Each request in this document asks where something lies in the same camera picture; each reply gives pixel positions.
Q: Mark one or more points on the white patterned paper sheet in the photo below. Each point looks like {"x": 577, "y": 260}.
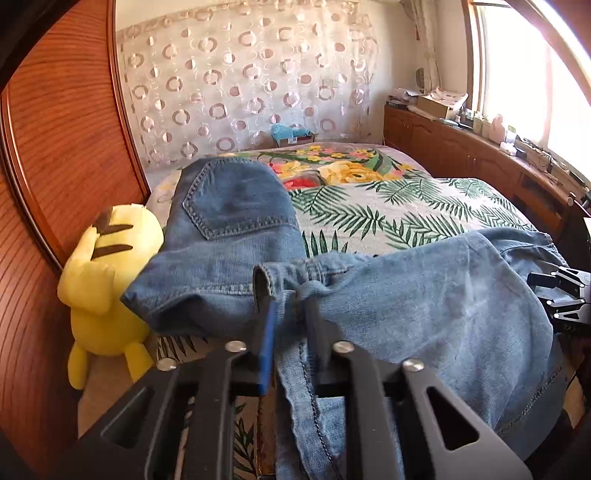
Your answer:
{"x": 450, "y": 96}

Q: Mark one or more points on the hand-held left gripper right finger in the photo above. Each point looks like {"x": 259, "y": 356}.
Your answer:
{"x": 318, "y": 341}

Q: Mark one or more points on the tied beige window curtain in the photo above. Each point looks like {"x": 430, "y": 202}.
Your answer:
{"x": 425, "y": 41}

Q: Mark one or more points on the blue cloth on box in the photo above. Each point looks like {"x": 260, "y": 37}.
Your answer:
{"x": 284, "y": 131}

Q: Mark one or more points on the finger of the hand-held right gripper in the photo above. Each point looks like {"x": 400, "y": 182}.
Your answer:
{"x": 551, "y": 279}
{"x": 565, "y": 309}

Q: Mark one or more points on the small cardboard box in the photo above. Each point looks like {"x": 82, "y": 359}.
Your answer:
{"x": 304, "y": 138}

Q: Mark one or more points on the wooden framed window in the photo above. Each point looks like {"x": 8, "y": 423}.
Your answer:
{"x": 531, "y": 69}

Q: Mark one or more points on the wooden slatted wardrobe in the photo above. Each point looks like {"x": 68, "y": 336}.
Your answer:
{"x": 60, "y": 115}

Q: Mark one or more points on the floral leaf print bedsheet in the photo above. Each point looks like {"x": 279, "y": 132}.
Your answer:
{"x": 406, "y": 203}

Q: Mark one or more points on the sheer circle-patterned curtain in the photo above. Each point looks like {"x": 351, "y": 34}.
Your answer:
{"x": 249, "y": 78}

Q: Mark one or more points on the yellow plush toy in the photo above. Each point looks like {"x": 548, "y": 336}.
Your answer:
{"x": 106, "y": 286}

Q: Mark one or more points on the blue denim jeans pants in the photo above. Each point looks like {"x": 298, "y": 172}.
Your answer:
{"x": 415, "y": 300}

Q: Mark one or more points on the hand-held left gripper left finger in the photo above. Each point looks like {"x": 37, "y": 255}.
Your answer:
{"x": 270, "y": 341}

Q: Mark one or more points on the long wooden cabinet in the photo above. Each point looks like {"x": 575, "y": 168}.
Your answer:
{"x": 443, "y": 147}

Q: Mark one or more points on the brown cardboard box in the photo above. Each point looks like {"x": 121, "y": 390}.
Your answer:
{"x": 434, "y": 108}

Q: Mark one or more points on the small white fan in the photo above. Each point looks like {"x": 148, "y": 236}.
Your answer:
{"x": 421, "y": 79}

